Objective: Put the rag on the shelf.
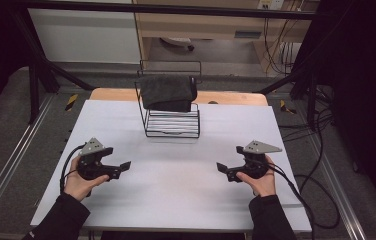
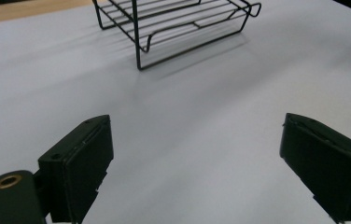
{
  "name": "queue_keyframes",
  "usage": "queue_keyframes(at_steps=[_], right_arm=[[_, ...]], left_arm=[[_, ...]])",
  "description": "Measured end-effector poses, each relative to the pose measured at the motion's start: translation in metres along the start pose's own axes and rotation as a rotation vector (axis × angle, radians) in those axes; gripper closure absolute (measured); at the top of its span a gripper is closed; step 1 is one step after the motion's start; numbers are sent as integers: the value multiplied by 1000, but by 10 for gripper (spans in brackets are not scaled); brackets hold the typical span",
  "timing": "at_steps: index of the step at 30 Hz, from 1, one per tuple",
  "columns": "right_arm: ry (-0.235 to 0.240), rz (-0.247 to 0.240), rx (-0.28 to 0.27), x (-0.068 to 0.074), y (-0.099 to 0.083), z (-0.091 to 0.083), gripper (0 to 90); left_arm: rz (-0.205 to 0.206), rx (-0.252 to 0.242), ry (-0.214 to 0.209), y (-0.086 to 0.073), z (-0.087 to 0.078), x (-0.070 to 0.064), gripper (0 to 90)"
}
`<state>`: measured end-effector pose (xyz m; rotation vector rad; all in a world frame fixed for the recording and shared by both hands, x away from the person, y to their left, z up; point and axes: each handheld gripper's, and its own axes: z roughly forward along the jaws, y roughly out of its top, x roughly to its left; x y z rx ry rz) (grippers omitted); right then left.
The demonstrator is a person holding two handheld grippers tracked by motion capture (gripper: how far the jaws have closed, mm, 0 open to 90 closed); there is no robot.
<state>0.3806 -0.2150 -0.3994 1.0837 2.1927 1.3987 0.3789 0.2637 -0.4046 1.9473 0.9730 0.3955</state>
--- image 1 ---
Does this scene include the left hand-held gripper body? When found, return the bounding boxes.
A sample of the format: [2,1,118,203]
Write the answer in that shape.
[76,137,112,182]

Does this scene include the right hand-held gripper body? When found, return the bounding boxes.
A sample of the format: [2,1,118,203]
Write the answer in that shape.
[239,140,283,179]

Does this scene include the black wire rack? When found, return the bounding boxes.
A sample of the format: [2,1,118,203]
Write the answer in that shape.
[134,59,203,139]

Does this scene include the dark towel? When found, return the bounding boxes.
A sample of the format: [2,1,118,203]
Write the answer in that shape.
[140,74,198,113]

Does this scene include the person's right hand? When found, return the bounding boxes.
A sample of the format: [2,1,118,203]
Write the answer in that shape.
[235,155,277,198]

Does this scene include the person's left hand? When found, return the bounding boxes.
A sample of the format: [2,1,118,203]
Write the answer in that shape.
[64,155,110,203]

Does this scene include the white board table cover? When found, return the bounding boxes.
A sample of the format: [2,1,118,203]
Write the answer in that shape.
[30,99,313,233]

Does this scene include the yellow black tape marker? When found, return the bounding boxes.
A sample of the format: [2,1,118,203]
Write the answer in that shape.
[279,99,298,115]
[64,93,79,112]

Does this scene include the white panel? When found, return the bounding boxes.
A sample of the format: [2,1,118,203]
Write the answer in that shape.
[27,8,141,65]

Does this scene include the white chair base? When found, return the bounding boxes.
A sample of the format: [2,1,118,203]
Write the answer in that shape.
[160,37,196,52]

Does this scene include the light wooden desk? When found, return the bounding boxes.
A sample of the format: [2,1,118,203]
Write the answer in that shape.
[132,0,320,73]

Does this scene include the white power strip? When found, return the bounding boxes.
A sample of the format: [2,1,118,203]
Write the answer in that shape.
[257,0,285,10]

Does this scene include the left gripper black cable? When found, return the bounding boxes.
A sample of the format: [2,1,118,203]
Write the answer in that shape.
[59,143,87,194]

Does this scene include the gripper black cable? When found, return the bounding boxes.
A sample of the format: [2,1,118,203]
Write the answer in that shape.
[59,143,87,194]
[267,163,341,231]

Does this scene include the bundle of black floor cables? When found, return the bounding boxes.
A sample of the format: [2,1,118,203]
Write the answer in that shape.
[277,83,335,144]

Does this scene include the aluminium floor rail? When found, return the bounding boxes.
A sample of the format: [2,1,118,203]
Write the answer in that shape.
[0,94,55,228]
[309,133,367,240]

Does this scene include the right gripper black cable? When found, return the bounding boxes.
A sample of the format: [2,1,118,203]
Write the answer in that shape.
[267,163,341,231]

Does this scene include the black metal frame strut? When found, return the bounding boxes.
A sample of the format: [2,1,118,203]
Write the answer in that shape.
[257,19,334,131]
[9,9,95,125]

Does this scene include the hanging desk cables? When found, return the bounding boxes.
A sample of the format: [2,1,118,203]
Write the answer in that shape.
[263,18,305,76]

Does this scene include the black metal frame bar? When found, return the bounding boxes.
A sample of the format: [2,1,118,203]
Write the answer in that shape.
[12,0,324,21]

